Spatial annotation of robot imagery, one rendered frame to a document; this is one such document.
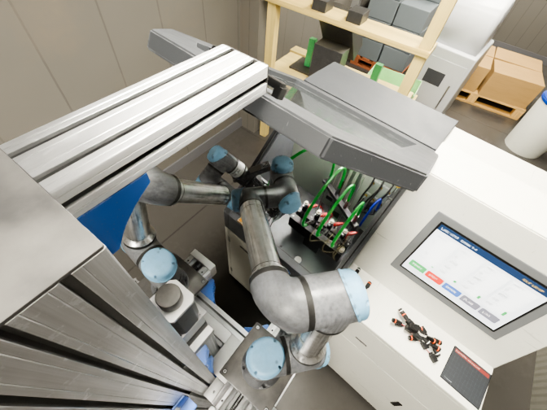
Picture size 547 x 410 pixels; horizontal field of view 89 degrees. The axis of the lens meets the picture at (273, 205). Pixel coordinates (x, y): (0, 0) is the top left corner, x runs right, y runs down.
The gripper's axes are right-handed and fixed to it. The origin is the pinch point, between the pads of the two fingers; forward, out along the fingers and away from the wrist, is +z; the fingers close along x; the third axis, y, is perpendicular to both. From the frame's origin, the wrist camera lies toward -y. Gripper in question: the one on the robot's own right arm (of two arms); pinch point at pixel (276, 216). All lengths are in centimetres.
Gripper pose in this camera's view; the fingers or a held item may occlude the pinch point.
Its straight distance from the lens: 122.8
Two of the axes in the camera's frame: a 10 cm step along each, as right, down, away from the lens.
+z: -0.9, 5.9, 8.0
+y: -6.5, 5.7, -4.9
